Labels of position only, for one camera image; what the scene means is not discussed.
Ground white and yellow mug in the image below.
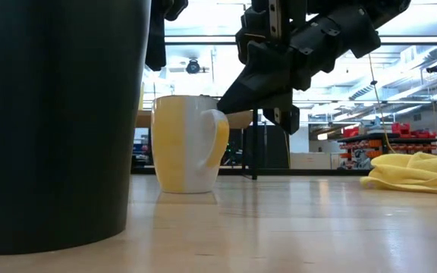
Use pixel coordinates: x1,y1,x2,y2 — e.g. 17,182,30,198
151,95,230,194

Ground black overhead light bar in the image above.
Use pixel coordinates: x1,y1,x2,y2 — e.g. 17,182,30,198
164,34,437,45

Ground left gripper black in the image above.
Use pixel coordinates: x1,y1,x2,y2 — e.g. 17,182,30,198
145,0,189,72

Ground shelf with red bins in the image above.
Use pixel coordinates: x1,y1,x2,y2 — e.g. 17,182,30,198
337,121,437,170

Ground black tall cabinet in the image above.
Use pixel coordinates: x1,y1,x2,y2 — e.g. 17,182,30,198
258,124,291,170

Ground round black ceiling camera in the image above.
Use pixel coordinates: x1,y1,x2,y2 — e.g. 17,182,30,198
185,58,202,75

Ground yellow hanging cable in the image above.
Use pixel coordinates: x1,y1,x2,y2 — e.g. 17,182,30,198
368,53,395,155

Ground yellow cloth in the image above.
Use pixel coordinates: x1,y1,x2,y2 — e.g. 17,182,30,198
360,152,437,196

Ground white low cabinet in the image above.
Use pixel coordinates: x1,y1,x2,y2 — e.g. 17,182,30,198
289,152,341,171

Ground large black cup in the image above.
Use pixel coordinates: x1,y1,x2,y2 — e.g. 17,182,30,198
0,0,152,256

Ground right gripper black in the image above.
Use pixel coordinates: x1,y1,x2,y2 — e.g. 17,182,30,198
217,0,382,136

